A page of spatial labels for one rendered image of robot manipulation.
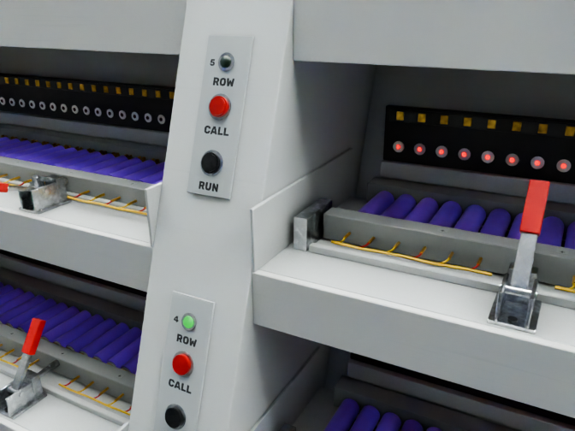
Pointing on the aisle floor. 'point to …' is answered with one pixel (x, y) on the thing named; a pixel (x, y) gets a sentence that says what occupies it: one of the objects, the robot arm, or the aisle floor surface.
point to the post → (213, 378)
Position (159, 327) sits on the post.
